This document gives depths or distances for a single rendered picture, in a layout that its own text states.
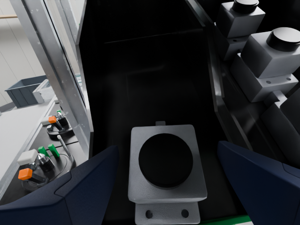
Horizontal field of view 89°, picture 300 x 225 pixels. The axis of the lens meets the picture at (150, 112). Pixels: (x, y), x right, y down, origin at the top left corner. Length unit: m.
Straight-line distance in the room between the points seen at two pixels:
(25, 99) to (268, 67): 2.28
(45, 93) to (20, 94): 0.87
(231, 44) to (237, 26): 0.02
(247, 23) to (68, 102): 0.25
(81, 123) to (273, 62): 0.22
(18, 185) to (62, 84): 0.48
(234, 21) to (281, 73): 0.09
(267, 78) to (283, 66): 0.02
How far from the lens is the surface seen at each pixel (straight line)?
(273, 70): 0.22
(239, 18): 0.26
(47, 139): 0.74
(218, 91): 0.20
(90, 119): 0.16
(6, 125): 1.35
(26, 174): 0.47
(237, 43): 0.27
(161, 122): 0.15
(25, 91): 2.28
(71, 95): 0.18
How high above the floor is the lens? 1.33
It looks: 32 degrees down
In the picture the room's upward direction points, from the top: 8 degrees counter-clockwise
